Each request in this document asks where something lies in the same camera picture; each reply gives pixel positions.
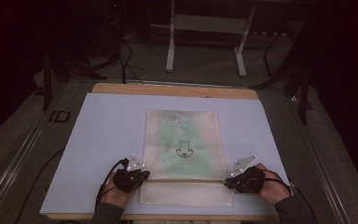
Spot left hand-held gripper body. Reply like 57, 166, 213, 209
113, 152, 147, 194

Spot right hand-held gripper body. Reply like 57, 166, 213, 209
229, 155, 266, 194

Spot clear plastic zip bag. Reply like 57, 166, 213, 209
138, 108, 234, 208

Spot person's left hand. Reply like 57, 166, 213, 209
101, 179, 138, 209

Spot person's right hand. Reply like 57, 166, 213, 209
255, 162, 292, 206

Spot black stand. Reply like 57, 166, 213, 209
250, 31, 314, 126
40, 50, 108, 112

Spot white metal stand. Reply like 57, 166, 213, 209
150, 0, 257, 78

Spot metal floor rail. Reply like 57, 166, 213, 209
287, 95, 353, 224
0, 105, 55, 224

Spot black floor cable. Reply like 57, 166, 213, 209
13, 147, 66, 224

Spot black floor cables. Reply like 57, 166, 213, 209
105, 0, 145, 85

